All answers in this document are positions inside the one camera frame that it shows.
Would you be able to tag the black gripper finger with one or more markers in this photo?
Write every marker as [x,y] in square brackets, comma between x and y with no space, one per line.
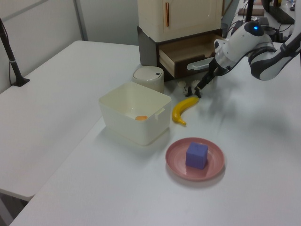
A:
[201,82]
[205,84]

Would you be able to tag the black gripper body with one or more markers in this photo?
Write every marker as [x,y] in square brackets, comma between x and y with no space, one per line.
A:
[218,69]

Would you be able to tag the small panda toy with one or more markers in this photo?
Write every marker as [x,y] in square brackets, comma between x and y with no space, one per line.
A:
[187,90]

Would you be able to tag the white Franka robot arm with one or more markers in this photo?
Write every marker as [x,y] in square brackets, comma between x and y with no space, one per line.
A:
[242,42]

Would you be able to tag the yellow toy banana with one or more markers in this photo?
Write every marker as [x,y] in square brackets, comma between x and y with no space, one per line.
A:
[181,108]

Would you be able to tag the dark wood drawer cabinet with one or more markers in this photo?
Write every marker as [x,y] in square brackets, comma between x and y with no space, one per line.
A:
[147,51]

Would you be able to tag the toasted bread toy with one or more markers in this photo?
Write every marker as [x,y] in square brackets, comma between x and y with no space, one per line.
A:
[141,118]

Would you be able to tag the small white lidded bin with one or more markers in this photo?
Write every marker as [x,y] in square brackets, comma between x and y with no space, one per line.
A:
[150,77]

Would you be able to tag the black upright pole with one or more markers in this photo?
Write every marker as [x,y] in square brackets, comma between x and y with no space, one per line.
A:
[250,9]

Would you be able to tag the brown cardboard box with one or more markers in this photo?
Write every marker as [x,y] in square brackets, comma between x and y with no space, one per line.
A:
[258,11]

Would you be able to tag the purple cube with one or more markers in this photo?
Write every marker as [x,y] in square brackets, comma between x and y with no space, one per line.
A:
[196,156]

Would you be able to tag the black monitor stand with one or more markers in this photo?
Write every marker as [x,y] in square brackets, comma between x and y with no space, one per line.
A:
[279,15]

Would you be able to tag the cream open plastic box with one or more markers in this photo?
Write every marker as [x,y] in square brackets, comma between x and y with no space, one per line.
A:
[131,127]

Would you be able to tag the pink round plate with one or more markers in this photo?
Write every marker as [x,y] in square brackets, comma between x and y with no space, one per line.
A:
[174,162]

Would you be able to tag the black stand pole with clamp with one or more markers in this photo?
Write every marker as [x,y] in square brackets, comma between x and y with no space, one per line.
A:
[14,68]

